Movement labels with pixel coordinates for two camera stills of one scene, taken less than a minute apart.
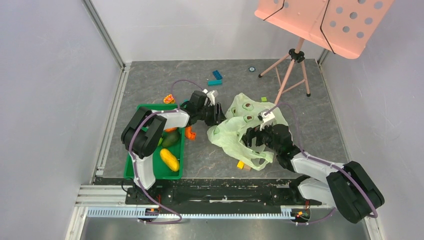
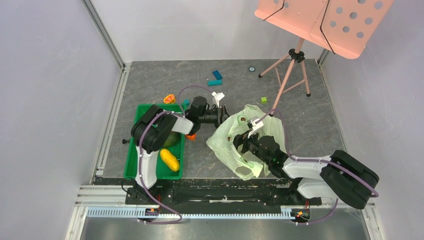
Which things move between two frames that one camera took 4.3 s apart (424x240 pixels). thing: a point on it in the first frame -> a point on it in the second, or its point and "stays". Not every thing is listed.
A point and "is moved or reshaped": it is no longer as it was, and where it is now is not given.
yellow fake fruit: x=171 y=162 stays
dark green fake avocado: x=170 y=138 stays
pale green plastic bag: x=244 y=113 is moved or reshaped
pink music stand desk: x=347 y=26 stays
